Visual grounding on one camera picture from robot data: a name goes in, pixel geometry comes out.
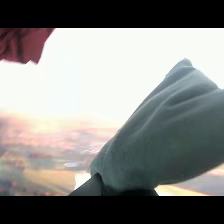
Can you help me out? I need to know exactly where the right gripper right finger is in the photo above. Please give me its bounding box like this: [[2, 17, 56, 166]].
[[103, 187, 160, 197]]

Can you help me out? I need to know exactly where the red garment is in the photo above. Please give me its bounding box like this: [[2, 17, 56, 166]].
[[0, 28, 55, 65]]

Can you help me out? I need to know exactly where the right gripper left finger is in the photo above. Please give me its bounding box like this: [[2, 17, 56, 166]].
[[68, 172, 104, 197]]

